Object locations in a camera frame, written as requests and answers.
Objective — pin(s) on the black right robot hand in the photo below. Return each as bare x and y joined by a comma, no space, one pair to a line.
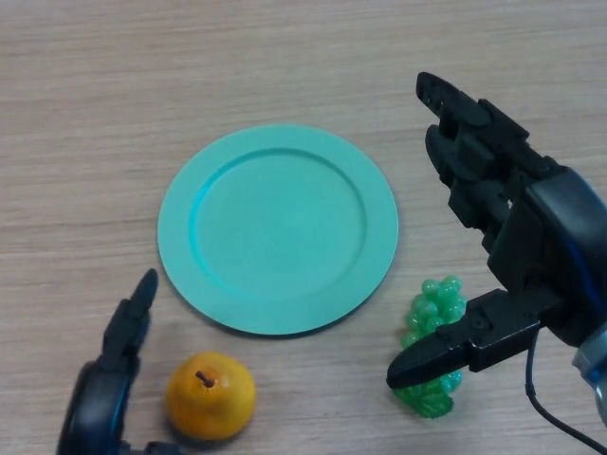
545,246

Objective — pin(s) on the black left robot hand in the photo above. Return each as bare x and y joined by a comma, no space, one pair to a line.
97,403

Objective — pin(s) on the yellow pear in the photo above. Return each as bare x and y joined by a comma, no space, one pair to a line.
211,405

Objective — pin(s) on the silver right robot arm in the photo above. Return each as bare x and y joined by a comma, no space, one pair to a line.
595,369

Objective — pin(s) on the teal round plate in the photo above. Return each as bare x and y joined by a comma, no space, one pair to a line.
280,232

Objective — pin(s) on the green plastic grape bunch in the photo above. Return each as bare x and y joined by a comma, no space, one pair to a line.
434,308

